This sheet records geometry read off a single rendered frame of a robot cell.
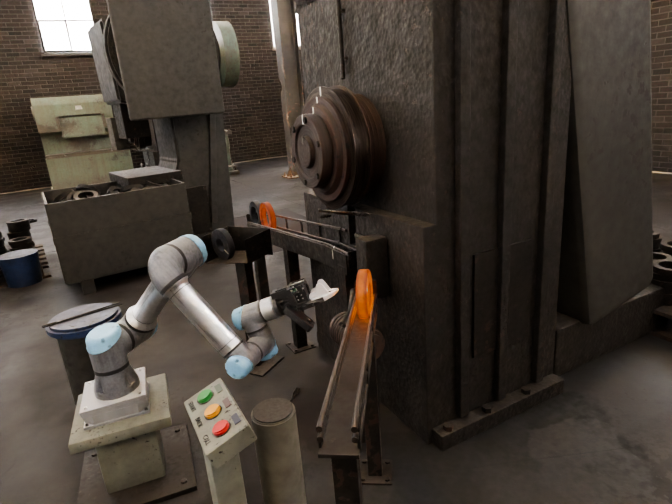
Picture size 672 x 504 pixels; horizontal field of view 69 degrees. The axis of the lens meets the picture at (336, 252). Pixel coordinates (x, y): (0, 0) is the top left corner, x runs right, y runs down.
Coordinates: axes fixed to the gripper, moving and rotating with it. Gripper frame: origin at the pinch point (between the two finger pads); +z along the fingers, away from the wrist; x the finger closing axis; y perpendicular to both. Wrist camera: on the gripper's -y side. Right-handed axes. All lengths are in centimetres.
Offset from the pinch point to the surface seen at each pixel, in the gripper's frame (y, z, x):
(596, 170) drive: -8, 102, 63
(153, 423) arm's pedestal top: -20, -75, -10
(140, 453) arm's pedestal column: -31, -88, -8
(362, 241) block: 5.6, 9.5, 28.6
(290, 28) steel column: 215, -88, 742
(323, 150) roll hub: 41, 8, 34
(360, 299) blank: -1.9, 8.3, -7.5
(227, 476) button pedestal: -18, -30, -51
